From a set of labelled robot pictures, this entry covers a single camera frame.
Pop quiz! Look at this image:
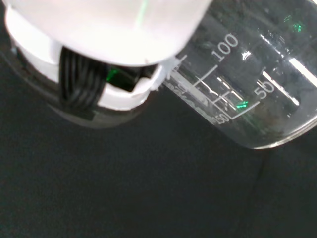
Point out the black bench cloth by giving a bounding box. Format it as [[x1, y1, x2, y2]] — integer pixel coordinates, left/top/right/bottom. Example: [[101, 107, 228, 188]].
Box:
[[0, 4, 317, 238]]

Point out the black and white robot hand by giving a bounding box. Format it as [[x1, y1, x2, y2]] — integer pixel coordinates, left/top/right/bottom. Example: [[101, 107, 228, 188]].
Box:
[[4, 0, 213, 130]]

